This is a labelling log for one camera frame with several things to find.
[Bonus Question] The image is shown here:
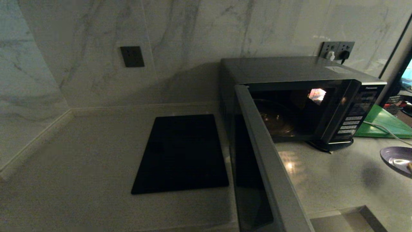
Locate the black glass microwave door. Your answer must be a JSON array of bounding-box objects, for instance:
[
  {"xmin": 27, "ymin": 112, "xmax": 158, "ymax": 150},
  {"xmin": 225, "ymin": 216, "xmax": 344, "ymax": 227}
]
[{"xmin": 229, "ymin": 84, "xmax": 314, "ymax": 232}]

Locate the green cutting board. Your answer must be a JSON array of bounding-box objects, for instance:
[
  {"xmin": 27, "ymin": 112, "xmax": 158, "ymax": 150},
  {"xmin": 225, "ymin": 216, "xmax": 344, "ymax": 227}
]
[{"xmin": 354, "ymin": 105, "xmax": 412, "ymax": 139}]

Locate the white power cable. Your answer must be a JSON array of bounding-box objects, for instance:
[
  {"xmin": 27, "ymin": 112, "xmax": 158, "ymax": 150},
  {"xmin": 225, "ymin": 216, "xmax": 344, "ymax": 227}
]
[{"xmin": 362, "ymin": 121, "xmax": 412, "ymax": 147}]

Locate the black induction cooktop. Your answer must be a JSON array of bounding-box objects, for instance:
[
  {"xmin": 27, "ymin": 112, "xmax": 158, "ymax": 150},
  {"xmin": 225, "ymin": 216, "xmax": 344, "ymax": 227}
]
[{"xmin": 131, "ymin": 114, "xmax": 229, "ymax": 195}]

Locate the purple plate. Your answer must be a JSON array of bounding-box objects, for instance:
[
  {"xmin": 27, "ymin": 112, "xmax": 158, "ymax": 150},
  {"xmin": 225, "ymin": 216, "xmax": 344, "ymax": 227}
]
[{"xmin": 380, "ymin": 147, "xmax": 412, "ymax": 176}]

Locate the white cabinet front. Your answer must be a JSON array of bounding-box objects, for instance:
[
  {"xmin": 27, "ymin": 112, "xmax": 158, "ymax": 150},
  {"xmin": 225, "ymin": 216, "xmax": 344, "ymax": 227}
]
[{"xmin": 309, "ymin": 206, "xmax": 387, "ymax": 232}]

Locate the double wall socket with plugs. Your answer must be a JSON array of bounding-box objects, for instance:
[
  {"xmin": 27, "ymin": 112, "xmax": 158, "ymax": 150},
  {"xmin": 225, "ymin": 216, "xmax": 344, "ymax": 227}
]
[
  {"xmin": 335, "ymin": 42, "xmax": 355, "ymax": 62},
  {"xmin": 319, "ymin": 42, "xmax": 340, "ymax": 60}
]

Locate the silver black microwave oven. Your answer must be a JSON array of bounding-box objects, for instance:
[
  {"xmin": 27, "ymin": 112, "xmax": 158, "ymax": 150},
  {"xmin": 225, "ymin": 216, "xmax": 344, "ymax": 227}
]
[{"xmin": 220, "ymin": 57, "xmax": 387, "ymax": 152}]

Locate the dark single wall socket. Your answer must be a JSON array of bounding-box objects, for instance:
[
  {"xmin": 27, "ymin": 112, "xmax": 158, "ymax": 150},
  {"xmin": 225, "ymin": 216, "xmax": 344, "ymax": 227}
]
[{"xmin": 120, "ymin": 46, "xmax": 145, "ymax": 68}]

